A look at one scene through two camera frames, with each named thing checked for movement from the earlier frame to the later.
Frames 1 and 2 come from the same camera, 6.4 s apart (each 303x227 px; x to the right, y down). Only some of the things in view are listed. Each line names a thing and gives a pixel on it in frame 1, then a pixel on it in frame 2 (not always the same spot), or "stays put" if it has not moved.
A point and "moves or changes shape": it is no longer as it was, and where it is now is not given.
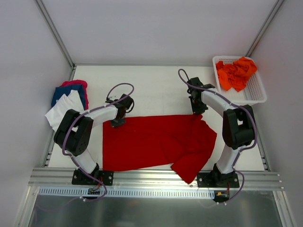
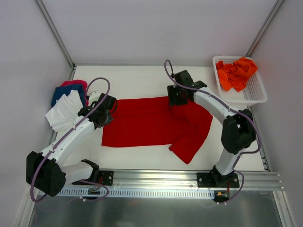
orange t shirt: [236, 75] stays put
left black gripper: [118, 121] → [110, 104]
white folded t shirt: [72, 101] stays put
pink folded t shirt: [78, 82] stays put
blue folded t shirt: [60, 91] stays put
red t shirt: [183, 143] moves or changes shape
